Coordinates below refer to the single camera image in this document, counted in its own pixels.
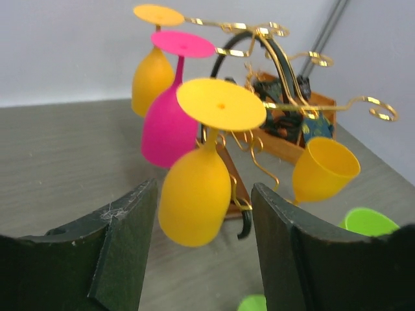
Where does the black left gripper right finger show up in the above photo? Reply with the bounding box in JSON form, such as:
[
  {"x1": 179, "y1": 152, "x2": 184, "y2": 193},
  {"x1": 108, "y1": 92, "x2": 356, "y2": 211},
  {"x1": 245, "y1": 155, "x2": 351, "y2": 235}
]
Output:
[{"x1": 251, "y1": 183, "x2": 414, "y2": 310}]

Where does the dark blue folded cloth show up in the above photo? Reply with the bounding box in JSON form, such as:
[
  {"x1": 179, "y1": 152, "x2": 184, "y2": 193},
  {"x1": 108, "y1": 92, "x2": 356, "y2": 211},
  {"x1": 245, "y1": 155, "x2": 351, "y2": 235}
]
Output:
[{"x1": 296, "y1": 75, "x2": 312, "y2": 100}]

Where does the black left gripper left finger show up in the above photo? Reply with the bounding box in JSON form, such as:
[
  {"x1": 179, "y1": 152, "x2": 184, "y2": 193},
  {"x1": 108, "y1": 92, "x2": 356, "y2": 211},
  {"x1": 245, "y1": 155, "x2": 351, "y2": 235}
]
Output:
[{"x1": 1, "y1": 179, "x2": 158, "y2": 310}]

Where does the dark green patterned cloth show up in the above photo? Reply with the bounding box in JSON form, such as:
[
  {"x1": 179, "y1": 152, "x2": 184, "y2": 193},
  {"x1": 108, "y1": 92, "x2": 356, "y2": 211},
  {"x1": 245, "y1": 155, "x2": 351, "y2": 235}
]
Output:
[{"x1": 252, "y1": 78, "x2": 282, "y2": 103}]

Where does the gold wire wine glass rack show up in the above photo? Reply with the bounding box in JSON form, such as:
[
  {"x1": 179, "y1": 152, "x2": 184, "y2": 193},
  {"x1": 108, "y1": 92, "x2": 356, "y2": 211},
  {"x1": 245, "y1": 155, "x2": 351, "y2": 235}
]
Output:
[{"x1": 184, "y1": 17, "x2": 399, "y2": 240}]

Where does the blue yellow patterned cloth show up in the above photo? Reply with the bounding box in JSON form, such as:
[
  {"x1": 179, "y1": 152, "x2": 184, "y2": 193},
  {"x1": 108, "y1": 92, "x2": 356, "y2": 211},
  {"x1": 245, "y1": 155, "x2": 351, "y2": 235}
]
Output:
[{"x1": 302, "y1": 113, "x2": 334, "y2": 144}]

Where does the orange wine glass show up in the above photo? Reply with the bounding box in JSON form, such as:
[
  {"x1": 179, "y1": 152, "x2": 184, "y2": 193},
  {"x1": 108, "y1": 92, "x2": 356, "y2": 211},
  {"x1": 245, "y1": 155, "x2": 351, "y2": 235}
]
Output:
[
  {"x1": 131, "y1": 4, "x2": 185, "y2": 117},
  {"x1": 292, "y1": 137, "x2": 361, "y2": 205},
  {"x1": 158, "y1": 78, "x2": 267, "y2": 248}
]

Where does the pink plastic wine glass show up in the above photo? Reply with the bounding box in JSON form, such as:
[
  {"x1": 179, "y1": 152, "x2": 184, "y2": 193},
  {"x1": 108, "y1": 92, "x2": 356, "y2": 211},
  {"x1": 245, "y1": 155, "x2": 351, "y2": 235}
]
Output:
[{"x1": 141, "y1": 30, "x2": 215, "y2": 168}]

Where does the orange wooden divided tray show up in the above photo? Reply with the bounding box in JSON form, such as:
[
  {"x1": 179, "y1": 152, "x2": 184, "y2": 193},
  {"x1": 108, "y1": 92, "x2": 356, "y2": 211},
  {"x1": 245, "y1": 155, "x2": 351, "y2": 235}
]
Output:
[{"x1": 245, "y1": 72, "x2": 336, "y2": 164}]

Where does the green wine glass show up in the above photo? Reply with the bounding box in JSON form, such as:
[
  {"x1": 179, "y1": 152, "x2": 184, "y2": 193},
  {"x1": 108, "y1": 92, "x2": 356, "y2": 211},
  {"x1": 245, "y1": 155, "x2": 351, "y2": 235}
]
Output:
[
  {"x1": 338, "y1": 207, "x2": 399, "y2": 236},
  {"x1": 237, "y1": 294, "x2": 267, "y2": 311}
]

